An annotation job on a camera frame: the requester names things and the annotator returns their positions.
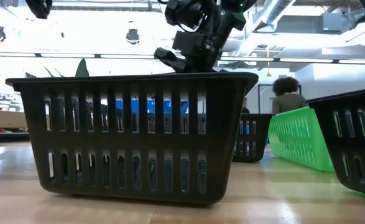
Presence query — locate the linear ceiling light rail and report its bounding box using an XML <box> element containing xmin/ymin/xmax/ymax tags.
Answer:
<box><xmin>0</xmin><ymin>51</ymin><xmax>365</xmax><ymax>65</ymax></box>

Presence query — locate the person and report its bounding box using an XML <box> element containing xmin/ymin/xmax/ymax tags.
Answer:
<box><xmin>271</xmin><ymin>76</ymin><xmax>308</xmax><ymax>114</ymax></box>

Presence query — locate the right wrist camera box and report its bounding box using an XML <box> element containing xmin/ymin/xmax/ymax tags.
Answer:
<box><xmin>172</xmin><ymin>30</ymin><xmax>202</xmax><ymax>57</ymax></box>

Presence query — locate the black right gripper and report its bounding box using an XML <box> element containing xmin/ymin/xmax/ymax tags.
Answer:
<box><xmin>154</xmin><ymin>18</ymin><xmax>233</xmax><ymax>74</ymax></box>

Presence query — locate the light wooden counter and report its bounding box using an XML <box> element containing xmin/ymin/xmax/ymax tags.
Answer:
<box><xmin>0</xmin><ymin>108</ymin><xmax>29</xmax><ymax>130</ymax></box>

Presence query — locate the black plastic basket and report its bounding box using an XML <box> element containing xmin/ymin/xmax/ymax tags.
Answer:
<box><xmin>304</xmin><ymin>86</ymin><xmax>365</xmax><ymax>200</ymax></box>
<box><xmin>231</xmin><ymin>113</ymin><xmax>275</xmax><ymax>164</ymax></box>
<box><xmin>5</xmin><ymin>72</ymin><xmax>259</xmax><ymax>205</ymax></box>

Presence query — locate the blue plastic basket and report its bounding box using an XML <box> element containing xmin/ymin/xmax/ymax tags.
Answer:
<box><xmin>115</xmin><ymin>98</ymin><xmax>190</xmax><ymax>115</ymax></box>

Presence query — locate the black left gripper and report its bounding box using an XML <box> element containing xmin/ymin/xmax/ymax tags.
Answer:
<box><xmin>25</xmin><ymin>0</ymin><xmax>53</xmax><ymax>20</ymax></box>

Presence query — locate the green spiky plant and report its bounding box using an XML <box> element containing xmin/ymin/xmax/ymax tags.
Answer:
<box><xmin>24</xmin><ymin>57</ymin><xmax>90</xmax><ymax>78</ymax></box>

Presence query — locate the silver ventilation duct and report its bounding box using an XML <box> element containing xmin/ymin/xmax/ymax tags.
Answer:
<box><xmin>231</xmin><ymin>0</ymin><xmax>295</xmax><ymax>58</ymax></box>

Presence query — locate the green plastic basket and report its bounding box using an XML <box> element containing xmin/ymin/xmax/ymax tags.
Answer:
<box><xmin>267</xmin><ymin>106</ymin><xmax>336</xmax><ymax>173</ymax></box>

